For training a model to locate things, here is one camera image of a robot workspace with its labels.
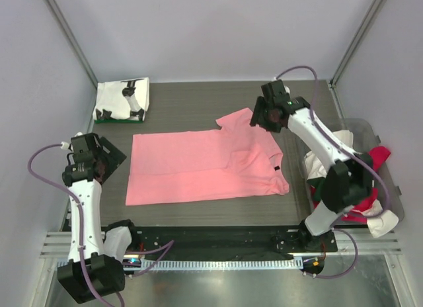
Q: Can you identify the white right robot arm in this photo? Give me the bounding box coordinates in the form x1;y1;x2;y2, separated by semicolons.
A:
250;80;373;251

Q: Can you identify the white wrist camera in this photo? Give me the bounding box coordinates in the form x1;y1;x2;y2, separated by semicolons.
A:
272;77;291;94
59;132;83;152

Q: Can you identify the right aluminium frame post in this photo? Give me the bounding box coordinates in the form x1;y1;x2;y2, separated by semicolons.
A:
329;0;387;89

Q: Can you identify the folded white printed t shirt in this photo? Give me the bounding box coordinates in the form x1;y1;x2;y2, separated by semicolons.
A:
93;77;150;121

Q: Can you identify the dark green crumpled t shirt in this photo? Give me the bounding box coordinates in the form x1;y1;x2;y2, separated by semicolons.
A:
307;177;326;203

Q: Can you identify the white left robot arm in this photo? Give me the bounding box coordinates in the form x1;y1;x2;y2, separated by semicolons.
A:
58;133;141;304

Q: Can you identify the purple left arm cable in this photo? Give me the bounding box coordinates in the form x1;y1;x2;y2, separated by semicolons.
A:
27;143;126;307

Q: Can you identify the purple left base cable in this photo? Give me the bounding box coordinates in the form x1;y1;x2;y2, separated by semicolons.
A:
122;240;175;277

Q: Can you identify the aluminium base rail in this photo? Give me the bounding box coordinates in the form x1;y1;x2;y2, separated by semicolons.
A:
40;232;71;259

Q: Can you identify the white slotted cable duct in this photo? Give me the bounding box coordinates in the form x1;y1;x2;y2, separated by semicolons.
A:
56;259;303;271

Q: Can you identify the magenta crumpled t shirt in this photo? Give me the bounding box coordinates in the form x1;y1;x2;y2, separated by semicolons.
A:
305;146;391;216

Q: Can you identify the aluminium frame post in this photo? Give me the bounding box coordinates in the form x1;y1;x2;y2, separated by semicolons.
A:
45;0;98;88
329;0;387;89

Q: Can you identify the folded green t shirt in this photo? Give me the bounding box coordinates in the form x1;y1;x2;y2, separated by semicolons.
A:
94;118;144;124

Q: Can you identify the left aluminium frame post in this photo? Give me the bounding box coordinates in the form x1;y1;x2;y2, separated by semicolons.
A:
45;0;98;88

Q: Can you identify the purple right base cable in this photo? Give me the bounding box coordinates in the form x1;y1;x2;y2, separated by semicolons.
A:
303;229;360;280

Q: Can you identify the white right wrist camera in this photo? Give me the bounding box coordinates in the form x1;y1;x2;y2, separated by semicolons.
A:
272;77;291;94

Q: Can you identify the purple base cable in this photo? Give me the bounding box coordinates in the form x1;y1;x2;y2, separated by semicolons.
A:
303;229;360;280
122;240;175;277

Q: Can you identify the pink t shirt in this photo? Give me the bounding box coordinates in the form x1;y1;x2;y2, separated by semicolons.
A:
126;108;289;206

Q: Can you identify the white crumpled t shirt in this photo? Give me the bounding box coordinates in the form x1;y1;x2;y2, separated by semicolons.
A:
304;146;399;238

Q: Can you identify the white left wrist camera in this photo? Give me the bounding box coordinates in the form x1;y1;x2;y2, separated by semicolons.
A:
59;132;83;152

